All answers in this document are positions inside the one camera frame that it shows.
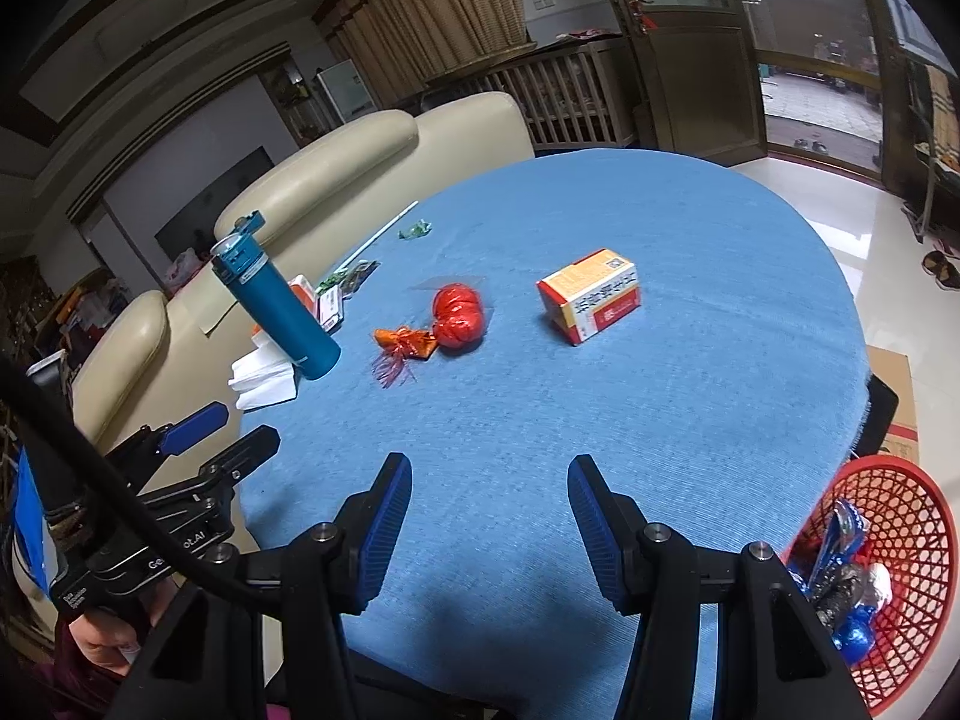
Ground orange white medicine box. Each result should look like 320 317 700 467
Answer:
537 249 641 344

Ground red cellophane ball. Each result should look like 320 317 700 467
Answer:
373 281 487 387

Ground left hand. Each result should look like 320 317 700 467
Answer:
68 577 179 676

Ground cream leather sofa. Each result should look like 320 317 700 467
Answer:
70 89 537 685

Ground white folded tissues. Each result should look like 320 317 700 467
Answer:
228 330 298 411

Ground orange white small box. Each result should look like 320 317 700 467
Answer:
288 275 345 333

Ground green leaf wrapper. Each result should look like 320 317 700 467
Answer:
316 271 347 296

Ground dark small sachet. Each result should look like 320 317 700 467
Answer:
340 260 379 296

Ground blue thermos bottle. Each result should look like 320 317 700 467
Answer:
212 211 340 380

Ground blue tablecloth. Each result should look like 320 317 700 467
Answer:
239 149 869 718

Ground black television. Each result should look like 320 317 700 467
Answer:
155 146 274 260

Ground green candy wrapper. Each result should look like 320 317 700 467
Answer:
398 220 433 241

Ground white thin stick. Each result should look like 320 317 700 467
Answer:
334 200 420 271

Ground red plastic mesh basket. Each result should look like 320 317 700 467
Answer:
788 455 958 717

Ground cardboard box on floor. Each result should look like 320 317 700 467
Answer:
867 346 921 465

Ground white air conditioner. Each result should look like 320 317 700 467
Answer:
317 59 377 124

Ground slippers on floor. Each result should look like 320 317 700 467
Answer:
921 249 960 291

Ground wooden slatted crib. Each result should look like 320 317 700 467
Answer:
423 34 641 153

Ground brown wooden door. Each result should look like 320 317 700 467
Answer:
610 0 768 166

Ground beige curtain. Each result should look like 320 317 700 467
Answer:
314 0 529 107

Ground metal frame chair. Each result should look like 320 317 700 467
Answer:
908 59 958 242

